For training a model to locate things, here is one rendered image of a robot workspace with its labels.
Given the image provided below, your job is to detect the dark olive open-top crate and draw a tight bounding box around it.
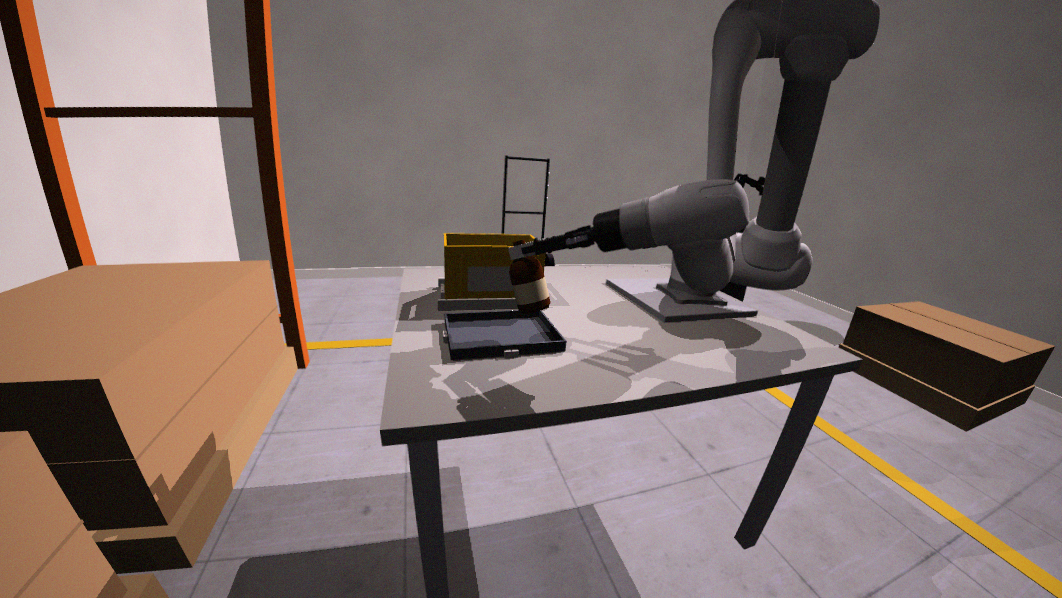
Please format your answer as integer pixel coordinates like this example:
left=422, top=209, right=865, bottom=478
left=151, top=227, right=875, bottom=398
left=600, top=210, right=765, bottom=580
left=444, top=233, right=534, bottom=298

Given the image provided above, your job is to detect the brown glass bottle with cream label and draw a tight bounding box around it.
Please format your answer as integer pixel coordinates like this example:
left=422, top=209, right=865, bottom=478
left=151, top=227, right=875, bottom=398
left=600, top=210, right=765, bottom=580
left=509, top=256, right=551, bottom=314

